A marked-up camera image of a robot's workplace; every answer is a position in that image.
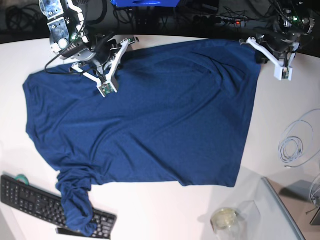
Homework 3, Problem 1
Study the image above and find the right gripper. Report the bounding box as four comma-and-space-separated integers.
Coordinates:
82, 32, 122, 75

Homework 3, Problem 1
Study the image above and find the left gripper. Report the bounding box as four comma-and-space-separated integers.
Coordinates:
253, 27, 314, 64

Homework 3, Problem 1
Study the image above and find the blue t-shirt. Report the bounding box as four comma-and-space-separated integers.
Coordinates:
23, 39, 261, 236

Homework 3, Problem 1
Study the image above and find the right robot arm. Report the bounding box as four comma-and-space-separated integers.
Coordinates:
39, 0, 123, 77

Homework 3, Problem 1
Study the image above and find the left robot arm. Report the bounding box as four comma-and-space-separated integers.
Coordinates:
254, 0, 316, 67

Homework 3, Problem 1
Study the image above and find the blue box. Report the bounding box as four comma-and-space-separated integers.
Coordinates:
110, 0, 180, 8

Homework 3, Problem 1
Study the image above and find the black power strip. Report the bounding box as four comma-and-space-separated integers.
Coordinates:
192, 14, 246, 28

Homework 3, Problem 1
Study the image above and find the green tape roll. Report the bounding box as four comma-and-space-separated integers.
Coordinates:
15, 174, 30, 185

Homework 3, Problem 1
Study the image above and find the black keyboard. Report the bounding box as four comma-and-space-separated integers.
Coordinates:
0, 175, 117, 240

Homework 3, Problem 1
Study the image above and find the clear glass jar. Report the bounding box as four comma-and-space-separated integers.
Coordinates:
210, 200, 261, 240

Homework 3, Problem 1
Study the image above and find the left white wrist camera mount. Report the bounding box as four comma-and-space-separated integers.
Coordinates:
239, 37, 300, 81

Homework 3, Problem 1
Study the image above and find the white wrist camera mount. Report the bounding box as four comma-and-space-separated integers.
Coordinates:
239, 37, 300, 81
70, 36, 140, 98

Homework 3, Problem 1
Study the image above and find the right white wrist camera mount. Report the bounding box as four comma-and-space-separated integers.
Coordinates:
70, 36, 140, 98

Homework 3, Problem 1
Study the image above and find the coiled white cable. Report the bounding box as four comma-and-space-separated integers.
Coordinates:
278, 107, 320, 168

